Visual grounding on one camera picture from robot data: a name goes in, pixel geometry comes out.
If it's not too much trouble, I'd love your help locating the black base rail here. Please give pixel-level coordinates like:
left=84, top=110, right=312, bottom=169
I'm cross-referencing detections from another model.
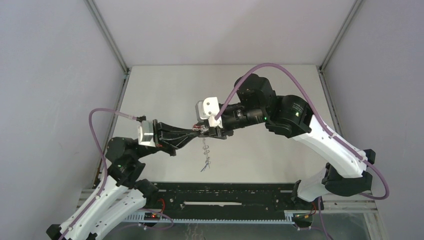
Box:
left=146, top=182, right=323, bottom=223

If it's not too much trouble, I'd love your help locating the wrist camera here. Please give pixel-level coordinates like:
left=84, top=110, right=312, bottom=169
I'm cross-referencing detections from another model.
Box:
left=137, top=120, right=156, bottom=147
left=195, top=96, right=224, bottom=129

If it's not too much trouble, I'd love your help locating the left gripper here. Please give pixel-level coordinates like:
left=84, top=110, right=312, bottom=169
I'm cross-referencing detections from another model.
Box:
left=133, top=117, right=202, bottom=159

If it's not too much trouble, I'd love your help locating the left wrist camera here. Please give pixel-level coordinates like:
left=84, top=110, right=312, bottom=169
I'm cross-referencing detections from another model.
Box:
left=137, top=120, right=156, bottom=147

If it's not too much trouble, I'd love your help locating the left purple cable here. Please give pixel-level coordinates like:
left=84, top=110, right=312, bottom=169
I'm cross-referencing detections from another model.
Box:
left=58, top=107, right=147, bottom=240

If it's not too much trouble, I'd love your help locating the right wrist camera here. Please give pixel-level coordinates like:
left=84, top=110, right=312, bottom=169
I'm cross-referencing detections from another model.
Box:
left=195, top=96, right=224, bottom=129

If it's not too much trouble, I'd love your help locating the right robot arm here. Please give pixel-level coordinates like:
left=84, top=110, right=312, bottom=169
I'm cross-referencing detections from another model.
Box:
left=195, top=73, right=376, bottom=209

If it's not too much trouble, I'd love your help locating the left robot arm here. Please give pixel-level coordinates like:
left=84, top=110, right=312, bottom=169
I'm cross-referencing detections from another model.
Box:
left=46, top=117, right=201, bottom=240

